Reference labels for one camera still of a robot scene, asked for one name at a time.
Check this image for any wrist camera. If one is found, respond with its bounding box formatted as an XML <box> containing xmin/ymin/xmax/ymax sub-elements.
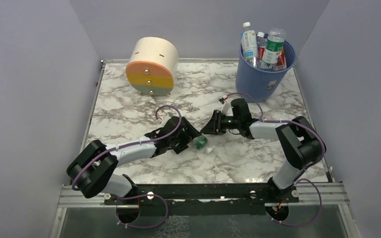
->
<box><xmin>161</xmin><ymin>113</ymin><xmax>174</xmax><ymax>125</ymax></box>
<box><xmin>218</xmin><ymin>96</ymin><xmax>231</xmax><ymax>115</ymax></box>

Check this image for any red yellow label juice bottle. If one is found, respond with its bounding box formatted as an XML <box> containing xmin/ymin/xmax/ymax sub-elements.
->
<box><xmin>272</xmin><ymin>48</ymin><xmax>287</xmax><ymax>71</ymax></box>

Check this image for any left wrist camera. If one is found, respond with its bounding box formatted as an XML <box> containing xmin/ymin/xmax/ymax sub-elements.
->
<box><xmin>161</xmin><ymin>113</ymin><xmax>174</xmax><ymax>125</ymax></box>

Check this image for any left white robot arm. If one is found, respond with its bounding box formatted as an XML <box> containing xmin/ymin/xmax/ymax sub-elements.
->
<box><xmin>66</xmin><ymin>116</ymin><xmax>202</xmax><ymax>198</ymax></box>

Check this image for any green cap clear bottle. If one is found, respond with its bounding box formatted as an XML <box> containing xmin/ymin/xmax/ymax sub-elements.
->
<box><xmin>260</xmin><ymin>28</ymin><xmax>287</xmax><ymax>71</ymax></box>

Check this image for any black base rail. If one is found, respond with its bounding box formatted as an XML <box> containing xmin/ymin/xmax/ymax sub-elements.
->
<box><xmin>102</xmin><ymin>175</ymin><xmax>299</xmax><ymax>222</ymax></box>

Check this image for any red label clear bottle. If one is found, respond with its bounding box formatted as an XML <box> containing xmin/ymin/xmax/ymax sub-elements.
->
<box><xmin>256</xmin><ymin>32</ymin><xmax>267</xmax><ymax>68</ymax></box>

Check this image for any beige round drum box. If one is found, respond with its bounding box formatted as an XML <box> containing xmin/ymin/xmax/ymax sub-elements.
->
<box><xmin>125</xmin><ymin>37</ymin><xmax>179</xmax><ymax>97</ymax></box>

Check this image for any green label tea bottle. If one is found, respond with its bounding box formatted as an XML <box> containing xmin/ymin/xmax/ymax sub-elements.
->
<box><xmin>191</xmin><ymin>135</ymin><xmax>214</xmax><ymax>154</ymax></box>

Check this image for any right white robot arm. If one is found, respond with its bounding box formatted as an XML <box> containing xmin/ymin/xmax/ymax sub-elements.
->
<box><xmin>200</xmin><ymin>98</ymin><xmax>326</xmax><ymax>197</ymax></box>

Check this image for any white blue label tea bottle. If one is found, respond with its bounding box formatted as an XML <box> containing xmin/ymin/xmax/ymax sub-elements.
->
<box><xmin>241</xmin><ymin>22</ymin><xmax>258</xmax><ymax>67</ymax></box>

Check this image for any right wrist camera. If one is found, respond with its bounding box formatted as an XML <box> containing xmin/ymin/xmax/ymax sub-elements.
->
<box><xmin>218</xmin><ymin>96</ymin><xmax>231</xmax><ymax>115</ymax></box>

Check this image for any blue plastic bin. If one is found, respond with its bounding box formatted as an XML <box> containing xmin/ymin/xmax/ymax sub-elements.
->
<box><xmin>235</xmin><ymin>41</ymin><xmax>296</xmax><ymax>102</ymax></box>

